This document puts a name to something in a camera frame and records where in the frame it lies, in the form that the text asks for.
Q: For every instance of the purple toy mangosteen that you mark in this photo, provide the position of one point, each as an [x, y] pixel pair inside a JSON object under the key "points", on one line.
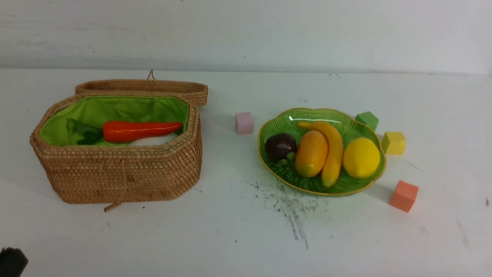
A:
{"points": [[281, 149]]}

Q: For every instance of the orange yellow toy mango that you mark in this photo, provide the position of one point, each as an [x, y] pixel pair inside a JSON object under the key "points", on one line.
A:
{"points": [[311, 154]]}

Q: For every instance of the white toy radish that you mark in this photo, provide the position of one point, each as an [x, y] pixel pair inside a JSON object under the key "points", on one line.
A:
{"points": [[153, 141]]}

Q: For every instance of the yellow toy banana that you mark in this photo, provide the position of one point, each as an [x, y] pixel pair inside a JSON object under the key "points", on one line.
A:
{"points": [[333, 162]]}

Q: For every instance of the yellow toy lemon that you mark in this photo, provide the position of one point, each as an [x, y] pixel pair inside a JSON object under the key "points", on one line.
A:
{"points": [[361, 158]]}

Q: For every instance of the orange toy carrot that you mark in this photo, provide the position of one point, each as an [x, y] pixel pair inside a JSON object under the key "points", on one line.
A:
{"points": [[119, 132]]}

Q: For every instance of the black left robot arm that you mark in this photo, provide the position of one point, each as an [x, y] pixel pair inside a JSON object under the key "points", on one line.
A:
{"points": [[12, 262]]}

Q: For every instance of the pink foam cube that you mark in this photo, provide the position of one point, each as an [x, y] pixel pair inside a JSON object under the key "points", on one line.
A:
{"points": [[244, 123]]}

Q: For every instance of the green leaf-shaped glass plate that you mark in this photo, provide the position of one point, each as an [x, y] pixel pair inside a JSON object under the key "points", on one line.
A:
{"points": [[286, 122]]}

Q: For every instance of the green foam cube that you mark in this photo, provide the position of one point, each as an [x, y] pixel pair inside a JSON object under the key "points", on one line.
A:
{"points": [[368, 119]]}

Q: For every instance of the woven wicker basket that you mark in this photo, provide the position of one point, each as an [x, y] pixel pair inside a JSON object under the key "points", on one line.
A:
{"points": [[85, 168]]}

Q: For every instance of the yellow foam cube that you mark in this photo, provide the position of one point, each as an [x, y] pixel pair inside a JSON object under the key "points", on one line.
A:
{"points": [[394, 143]]}

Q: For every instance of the orange foam cube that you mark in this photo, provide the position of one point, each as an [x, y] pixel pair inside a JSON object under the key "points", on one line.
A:
{"points": [[404, 196]]}

